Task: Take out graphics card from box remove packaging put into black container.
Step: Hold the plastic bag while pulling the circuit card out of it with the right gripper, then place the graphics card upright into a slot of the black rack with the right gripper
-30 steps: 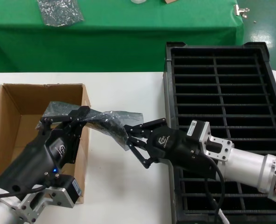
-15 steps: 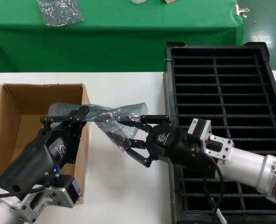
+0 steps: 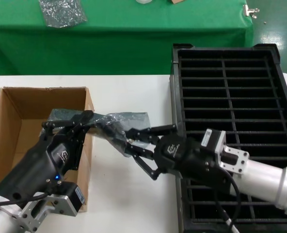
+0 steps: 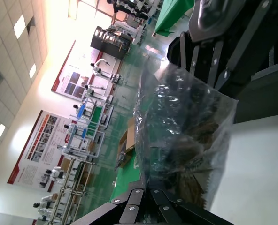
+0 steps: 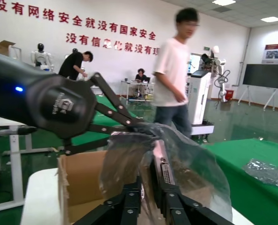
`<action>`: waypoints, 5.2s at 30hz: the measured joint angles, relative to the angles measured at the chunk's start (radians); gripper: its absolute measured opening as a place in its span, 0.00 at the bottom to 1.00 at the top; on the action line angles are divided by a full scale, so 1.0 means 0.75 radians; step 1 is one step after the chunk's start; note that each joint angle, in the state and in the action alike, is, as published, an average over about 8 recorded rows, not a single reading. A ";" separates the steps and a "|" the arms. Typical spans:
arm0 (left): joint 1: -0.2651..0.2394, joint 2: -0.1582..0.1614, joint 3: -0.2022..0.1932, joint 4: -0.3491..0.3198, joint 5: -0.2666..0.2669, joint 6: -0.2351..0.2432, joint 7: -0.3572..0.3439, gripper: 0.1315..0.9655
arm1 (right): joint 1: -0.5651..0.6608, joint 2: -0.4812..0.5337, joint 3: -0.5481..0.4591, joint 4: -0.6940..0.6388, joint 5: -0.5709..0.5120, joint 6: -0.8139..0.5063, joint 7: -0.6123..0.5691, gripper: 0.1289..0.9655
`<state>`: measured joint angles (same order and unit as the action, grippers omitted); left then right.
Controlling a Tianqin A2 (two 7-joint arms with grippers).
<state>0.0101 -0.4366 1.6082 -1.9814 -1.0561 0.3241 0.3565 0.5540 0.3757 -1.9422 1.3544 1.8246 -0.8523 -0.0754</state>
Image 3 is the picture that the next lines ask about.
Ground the crumpled empty antistatic bag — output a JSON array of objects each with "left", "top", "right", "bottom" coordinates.
[{"left": 38, "top": 0, "right": 89, "bottom": 29}]

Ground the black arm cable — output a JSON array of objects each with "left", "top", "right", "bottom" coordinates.
[
  {"left": 0, "top": 191, "right": 50, "bottom": 209},
  {"left": 206, "top": 165, "right": 243, "bottom": 233}
]

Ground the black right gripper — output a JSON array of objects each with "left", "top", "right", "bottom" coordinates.
[{"left": 125, "top": 123, "right": 234, "bottom": 195}]

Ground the silver metal binder clip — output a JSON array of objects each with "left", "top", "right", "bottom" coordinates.
[{"left": 242, "top": 4, "right": 260, "bottom": 19}]

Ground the table with green cloth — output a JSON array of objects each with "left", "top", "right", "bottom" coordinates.
[{"left": 0, "top": 0, "right": 255, "bottom": 76}]

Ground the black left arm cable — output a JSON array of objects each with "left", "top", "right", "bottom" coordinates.
[{"left": 0, "top": 191, "right": 50, "bottom": 209}]

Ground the open brown cardboard box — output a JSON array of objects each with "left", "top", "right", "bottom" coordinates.
[{"left": 0, "top": 86, "right": 95, "bottom": 212}]

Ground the black slotted container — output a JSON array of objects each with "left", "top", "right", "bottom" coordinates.
[{"left": 169, "top": 43, "right": 287, "bottom": 233}]

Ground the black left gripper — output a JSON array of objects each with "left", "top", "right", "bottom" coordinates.
[{"left": 0, "top": 110, "right": 95, "bottom": 202}]

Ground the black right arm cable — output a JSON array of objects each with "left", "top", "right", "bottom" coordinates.
[{"left": 206, "top": 165, "right": 243, "bottom": 233}]

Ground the left wrist camera silver bracket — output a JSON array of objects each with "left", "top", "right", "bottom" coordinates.
[{"left": 18, "top": 182, "right": 86, "bottom": 233}]

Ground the grey antistatic bag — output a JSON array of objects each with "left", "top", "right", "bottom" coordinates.
[{"left": 48, "top": 108, "right": 152, "bottom": 159}]

